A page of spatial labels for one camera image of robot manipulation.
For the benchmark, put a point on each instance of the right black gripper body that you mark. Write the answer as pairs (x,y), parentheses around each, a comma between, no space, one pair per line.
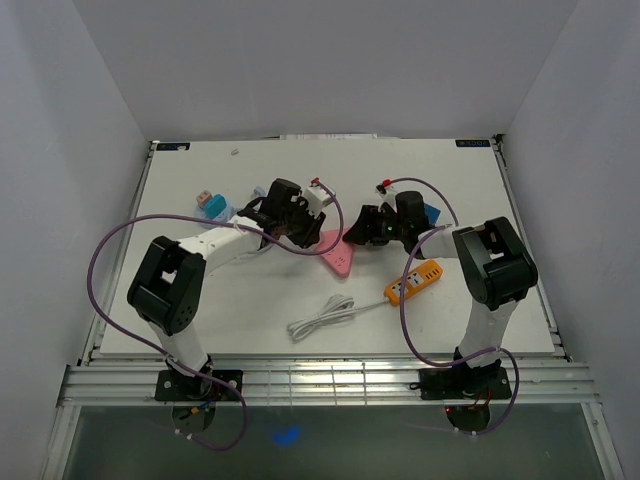
(385,227)

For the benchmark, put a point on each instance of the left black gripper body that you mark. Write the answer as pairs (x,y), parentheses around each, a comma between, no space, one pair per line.
(301,225)

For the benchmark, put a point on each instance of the pink triangular power strip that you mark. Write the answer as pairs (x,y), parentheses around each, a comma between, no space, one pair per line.
(338,260)

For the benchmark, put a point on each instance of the cyan blue charger plug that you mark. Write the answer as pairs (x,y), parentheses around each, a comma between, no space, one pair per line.
(216,208)

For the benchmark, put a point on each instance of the rose gold charger plug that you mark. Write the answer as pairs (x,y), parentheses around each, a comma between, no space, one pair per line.
(203,198)

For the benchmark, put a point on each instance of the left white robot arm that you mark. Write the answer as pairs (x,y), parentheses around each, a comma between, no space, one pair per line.
(166,289)

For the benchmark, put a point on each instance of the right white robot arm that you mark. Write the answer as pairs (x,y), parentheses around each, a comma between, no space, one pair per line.
(497,269)

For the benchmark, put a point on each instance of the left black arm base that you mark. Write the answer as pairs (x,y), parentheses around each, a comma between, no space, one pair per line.
(172,386)

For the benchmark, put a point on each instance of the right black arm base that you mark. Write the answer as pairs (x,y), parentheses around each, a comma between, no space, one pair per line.
(450,384)

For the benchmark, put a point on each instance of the dark blue cube socket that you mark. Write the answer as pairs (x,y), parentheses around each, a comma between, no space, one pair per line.
(432,213)

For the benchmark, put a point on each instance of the orange power strip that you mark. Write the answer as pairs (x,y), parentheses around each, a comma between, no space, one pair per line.
(418,279)

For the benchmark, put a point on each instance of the round light blue power strip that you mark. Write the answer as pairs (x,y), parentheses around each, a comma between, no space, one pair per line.
(199,213)

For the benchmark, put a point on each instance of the right blue corner label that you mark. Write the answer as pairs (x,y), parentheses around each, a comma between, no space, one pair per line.
(473,143)

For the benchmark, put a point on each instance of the blue corner label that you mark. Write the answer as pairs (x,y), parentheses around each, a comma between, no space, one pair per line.
(473,143)
(172,146)

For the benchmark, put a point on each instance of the left blue corner label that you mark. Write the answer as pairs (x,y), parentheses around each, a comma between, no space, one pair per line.
(172,146)

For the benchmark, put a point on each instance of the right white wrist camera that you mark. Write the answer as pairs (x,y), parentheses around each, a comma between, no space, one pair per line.
(387,193)

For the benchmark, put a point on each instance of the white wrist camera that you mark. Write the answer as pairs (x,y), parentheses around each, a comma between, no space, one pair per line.
(317,197)
(387,193)

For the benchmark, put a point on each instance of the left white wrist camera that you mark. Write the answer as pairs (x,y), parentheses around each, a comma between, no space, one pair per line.
(317,197)

